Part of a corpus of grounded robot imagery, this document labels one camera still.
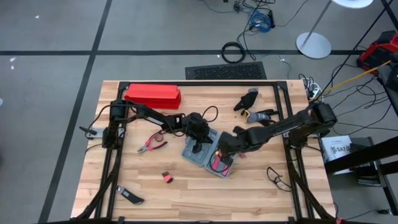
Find black metal cart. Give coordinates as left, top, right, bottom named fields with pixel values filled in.
left=324, top=136, right=398, bottom=215

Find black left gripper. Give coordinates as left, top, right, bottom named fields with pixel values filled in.
left=183, top=111, right=216, bottom=154

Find black coiled cable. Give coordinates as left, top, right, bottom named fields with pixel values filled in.
left=221, top=41, right=247, bottom=64

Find blue coiled cable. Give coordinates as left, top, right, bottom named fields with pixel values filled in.
left=248, top=11, right=273, bottom=34

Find grey-blue plastic tool case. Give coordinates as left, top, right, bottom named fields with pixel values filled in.
left=180, top=128, right=236, bottom=179

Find red plastic bin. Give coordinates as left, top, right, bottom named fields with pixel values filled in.
left=124, top=83, right=182, bottom=111

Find pink and black handled pliers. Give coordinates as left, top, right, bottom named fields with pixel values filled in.
left=137, top=130, right=169, bottom=154

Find black utility knife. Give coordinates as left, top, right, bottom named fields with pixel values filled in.
left=116, top=185, right=145, bottom=205

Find yellow floor cable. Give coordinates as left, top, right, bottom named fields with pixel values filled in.
left=308, top=60, right=392, bottom=103

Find red and black power station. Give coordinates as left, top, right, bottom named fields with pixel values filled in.
left=356, top=30, right=398, bottom=75

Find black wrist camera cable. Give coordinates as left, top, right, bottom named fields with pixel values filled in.
left=209, top=151, right=233, bottom=174
left=201, top=105, right=220, bottom=123

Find grey and black work glove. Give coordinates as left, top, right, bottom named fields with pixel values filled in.
left=243, top=108, right=280, bottom=127

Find white power strip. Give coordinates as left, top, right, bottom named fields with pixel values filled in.
left=306, top=81, right=325, bottom=100

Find black framed safety glasses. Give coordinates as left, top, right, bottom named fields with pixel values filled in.
left=266, top=166, right=294, bottom=193

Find thin black pole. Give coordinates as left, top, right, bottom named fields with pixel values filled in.
left=320, top=7, right=388, bottom=96

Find black aluminium table frame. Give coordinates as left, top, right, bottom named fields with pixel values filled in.
left=71, top=80, right=336, bottom=224

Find white cardboard box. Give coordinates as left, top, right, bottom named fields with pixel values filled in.
left=321, top=135, right=354, bottom=175

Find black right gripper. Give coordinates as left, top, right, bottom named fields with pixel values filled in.
left=217, top=125, right=253, bottom=169

